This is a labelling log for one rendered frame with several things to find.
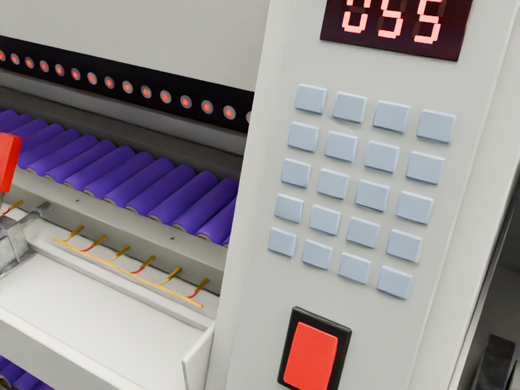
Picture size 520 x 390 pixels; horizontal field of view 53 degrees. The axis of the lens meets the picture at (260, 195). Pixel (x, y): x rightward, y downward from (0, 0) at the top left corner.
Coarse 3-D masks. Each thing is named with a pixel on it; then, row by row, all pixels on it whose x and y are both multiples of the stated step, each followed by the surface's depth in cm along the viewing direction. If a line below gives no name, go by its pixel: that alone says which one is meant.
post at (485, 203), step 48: (288, 0) 18; (480, 144) 16; (240, 192) 21; (480, 192) 16; (240, 240) 21; (480, 240) 17; (240, 288) 21; (480, 288) 21; (432, 336) 18; (432, 384) 18
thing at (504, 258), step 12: (36, 96) 55; (120, 120) 50; (516, 192) 34; (516, 204) 34; (516, 216) 34; (516, 228) 34; (516, 240) 34; (504, 252) 35; (516, 252) 35; (504, 264) 35; (516, 264) 35
